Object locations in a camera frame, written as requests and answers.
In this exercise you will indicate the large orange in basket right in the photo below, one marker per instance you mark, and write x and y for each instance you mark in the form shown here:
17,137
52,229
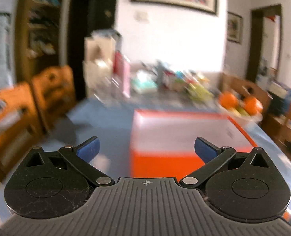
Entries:
252,106

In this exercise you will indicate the blue patterned tablecloth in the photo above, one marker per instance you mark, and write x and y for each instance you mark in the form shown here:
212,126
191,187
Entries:
46,196

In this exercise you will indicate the white paper bag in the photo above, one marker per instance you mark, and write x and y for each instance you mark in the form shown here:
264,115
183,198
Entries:
99,56

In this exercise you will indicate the wooden chair left near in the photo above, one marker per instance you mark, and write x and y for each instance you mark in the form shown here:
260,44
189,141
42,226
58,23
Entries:
20,126

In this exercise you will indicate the wall light switch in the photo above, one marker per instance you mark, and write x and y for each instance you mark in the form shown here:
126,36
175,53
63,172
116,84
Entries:
141,16

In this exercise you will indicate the wooden chair right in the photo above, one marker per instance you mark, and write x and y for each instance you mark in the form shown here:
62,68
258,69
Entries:
245,88

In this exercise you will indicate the small framed painting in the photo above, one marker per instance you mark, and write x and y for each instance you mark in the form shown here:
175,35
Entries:
234,28

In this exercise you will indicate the large orange in basket left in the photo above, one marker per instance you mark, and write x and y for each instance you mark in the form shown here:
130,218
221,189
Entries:
227,100

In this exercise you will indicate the wooden chair left far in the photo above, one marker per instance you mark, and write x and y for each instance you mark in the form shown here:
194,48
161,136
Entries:
54,94

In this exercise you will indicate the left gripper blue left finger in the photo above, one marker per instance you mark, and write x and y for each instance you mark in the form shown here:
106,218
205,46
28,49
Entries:
79,158

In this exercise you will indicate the teal tissue box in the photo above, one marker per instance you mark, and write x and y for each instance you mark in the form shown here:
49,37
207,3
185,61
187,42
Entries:
144,82

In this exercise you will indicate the wooden bookshelf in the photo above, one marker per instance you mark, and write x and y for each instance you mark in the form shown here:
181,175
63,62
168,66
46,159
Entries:
36,37

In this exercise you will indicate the wooden chair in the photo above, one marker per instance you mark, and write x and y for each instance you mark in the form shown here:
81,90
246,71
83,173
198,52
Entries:
245,88
54,94
20,126

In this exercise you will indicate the large orange in basket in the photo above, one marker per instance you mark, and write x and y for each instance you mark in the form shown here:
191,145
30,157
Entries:
227,100
252,106

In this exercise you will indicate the yellow green pear in basket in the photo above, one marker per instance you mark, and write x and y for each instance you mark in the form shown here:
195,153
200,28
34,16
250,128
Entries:
242,111

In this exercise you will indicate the white plastic fruit basket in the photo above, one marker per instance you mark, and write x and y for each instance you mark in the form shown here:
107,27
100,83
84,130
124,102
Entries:
241,120

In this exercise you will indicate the orange cardboard box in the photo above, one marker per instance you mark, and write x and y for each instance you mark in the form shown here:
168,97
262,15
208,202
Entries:
163,142

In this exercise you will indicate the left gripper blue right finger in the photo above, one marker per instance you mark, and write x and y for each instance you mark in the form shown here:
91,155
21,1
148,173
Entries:
215,159

